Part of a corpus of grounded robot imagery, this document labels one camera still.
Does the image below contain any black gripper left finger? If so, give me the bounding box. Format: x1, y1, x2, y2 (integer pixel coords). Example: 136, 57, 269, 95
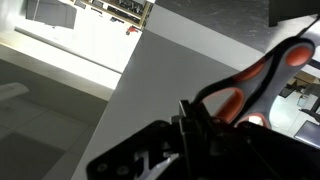
171, 100, 212, 140

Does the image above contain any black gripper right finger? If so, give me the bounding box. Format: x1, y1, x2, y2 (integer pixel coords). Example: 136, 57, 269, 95
236, 121, 300, 146

